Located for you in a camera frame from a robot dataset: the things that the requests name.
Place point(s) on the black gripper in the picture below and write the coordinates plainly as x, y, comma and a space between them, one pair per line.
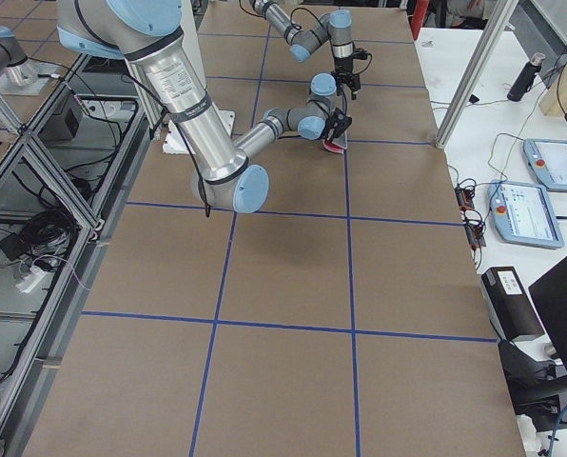
343, 64
335, 128

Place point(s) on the blue teach pendant far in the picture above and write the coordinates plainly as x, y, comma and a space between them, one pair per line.
547, 159

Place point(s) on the blue teach pendant near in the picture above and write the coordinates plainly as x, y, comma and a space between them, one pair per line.
523, 214

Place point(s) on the aluminium frame post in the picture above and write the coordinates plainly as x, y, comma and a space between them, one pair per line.
480, 57

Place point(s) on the black monitor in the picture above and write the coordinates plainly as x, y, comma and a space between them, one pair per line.
538, 389

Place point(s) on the blue teach pendant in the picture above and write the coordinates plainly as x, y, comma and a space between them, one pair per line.
523, 214
547, 159

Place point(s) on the pink and grey towel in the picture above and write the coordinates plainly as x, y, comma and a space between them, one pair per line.
336, 145

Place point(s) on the black water bottle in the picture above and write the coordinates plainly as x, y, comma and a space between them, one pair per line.
526, 77

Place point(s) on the black power adapter box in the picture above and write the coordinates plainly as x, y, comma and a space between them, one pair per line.
65, 121

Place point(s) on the black box device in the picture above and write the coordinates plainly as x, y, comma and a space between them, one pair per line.
510, 308

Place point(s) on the aluminium frame rack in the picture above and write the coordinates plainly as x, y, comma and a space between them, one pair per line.
59, 204

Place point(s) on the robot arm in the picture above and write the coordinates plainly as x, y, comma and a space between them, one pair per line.
334, 28
148, 36

